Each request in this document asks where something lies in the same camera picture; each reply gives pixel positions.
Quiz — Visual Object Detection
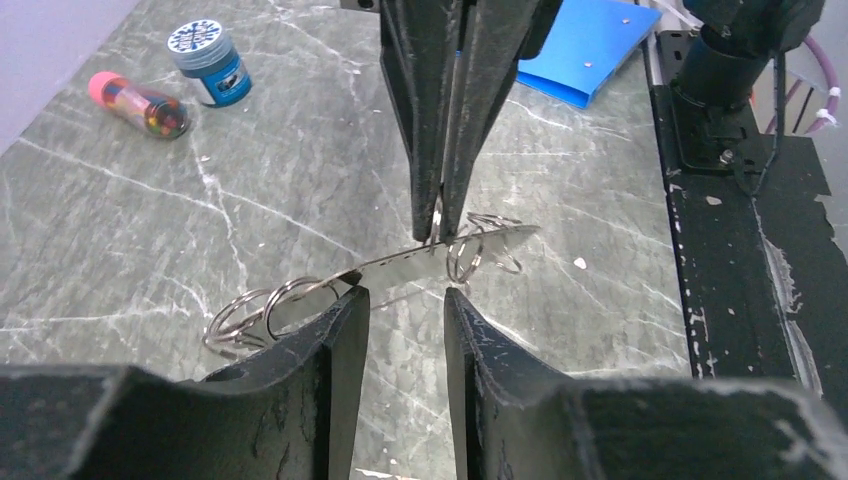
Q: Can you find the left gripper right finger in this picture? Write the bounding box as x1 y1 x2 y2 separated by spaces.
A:
444 288 847 479

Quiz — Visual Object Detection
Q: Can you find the blue foam sheet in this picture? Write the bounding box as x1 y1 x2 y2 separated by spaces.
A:
517 0 662 109

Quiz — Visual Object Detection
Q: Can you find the blue round tin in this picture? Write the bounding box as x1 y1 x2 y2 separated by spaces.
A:
165 19 253 108

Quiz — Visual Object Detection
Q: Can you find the pink capped brown vial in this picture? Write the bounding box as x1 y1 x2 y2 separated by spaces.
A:
88 71 190 139

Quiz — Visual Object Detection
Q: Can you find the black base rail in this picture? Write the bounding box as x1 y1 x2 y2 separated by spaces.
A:
650 31 847 417

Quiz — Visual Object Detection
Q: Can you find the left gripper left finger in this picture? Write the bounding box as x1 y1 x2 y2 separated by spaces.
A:
1 286 370 479

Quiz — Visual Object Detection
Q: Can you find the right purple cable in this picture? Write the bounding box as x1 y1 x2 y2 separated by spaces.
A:
765 34 843 137

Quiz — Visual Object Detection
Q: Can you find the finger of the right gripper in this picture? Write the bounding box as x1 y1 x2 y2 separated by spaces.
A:
439 1 547 242
379 1 463 242

